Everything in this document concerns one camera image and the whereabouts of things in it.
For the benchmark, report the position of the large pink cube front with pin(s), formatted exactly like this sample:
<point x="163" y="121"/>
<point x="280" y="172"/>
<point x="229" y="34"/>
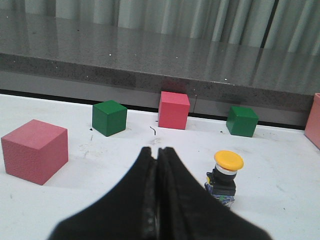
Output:
<point x="35" y="151"/>

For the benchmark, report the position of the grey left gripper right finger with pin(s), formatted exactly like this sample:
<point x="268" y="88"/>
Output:
<point x="188" y="212"/>

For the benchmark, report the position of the green cube far left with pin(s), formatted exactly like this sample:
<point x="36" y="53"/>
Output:
<point x="109" y="117"/>

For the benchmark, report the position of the yellow push button switch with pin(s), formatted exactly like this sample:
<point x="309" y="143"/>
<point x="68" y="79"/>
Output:
<point x="220" y="182"/>

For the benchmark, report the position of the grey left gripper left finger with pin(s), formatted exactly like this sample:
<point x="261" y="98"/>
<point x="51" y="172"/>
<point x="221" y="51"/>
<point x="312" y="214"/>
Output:
<point x="126" y="212"/>

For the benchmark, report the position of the pink cube at back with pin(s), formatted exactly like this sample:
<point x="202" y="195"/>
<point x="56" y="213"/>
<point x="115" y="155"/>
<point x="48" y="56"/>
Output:
<point x="173" y="110"/>

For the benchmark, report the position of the green cube near bin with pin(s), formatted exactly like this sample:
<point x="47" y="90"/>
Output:
<point x="241" y="121"/>

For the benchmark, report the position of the grey pleated curtain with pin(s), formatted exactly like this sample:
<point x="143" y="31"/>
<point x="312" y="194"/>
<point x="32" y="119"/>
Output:
<point x="287" y="25"/>

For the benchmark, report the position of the grey stone counter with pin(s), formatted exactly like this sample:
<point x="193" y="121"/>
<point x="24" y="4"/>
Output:
<point x="53" y="56"/>

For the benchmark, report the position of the pink plastic bin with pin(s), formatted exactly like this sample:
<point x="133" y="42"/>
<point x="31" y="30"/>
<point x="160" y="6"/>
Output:
<point x="312" y="129"/>

